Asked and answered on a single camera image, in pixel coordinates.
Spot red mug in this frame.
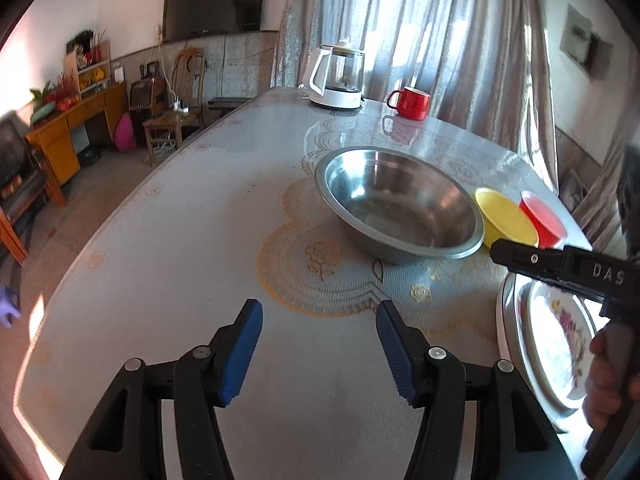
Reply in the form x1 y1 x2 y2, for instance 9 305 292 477
386 86 432 121

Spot large purple floral rimmed plate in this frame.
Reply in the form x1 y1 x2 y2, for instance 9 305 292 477
494 274 583 435

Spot wooden chair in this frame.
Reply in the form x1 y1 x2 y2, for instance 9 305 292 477
143 48 207 165

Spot white plate blue red flowers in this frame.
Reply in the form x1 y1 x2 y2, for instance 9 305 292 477
506 280 588 417

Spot stainless steel bowl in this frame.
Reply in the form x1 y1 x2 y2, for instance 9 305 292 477
315 146 486 266

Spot narrow grey curtain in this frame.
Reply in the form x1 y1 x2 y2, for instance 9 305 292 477
575 110 631 256

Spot grey paper bundle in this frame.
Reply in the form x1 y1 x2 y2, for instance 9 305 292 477
559 167 590 211

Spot small pink rose plate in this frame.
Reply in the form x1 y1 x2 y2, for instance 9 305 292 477
520 282 598 401

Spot person's right hand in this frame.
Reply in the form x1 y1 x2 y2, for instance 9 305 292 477
584 329 626 432

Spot yellow plastic bowl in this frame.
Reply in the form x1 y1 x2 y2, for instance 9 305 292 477
474 187 540 251

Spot black wooden armchair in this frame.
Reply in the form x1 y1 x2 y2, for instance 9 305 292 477
0 110 68 267

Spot purple plastic stool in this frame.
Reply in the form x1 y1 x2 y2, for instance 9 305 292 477
0 284 22 330

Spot wide sheer grey curtain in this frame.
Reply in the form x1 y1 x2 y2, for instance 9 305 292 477
270 0 561 191

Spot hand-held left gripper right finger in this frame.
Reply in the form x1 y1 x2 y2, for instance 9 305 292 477
375 300 581 480

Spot white glass kettle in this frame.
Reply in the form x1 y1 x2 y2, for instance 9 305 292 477
299 40 366 110

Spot black television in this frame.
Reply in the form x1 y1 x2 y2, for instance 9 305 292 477
163 0 268 43

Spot orange wooden cabinet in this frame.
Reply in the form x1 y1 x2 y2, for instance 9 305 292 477
25 81 128 186

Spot red green table ornaments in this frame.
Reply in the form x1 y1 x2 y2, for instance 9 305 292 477
29 77 81 123

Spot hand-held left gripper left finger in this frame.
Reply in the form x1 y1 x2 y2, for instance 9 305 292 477
60 298 264 480

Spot pink bag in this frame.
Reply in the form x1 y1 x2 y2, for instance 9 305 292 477
114 111 137 152

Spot small wooden shelf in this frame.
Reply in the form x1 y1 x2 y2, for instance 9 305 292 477
62 40 112 98

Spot red plastic bowl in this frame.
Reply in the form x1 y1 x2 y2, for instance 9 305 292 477
518 190 569 250

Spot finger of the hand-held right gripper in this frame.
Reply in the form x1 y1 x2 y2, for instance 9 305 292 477
489 238 606 306

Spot wall electrical panel box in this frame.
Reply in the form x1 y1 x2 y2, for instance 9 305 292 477
559 2 613 81

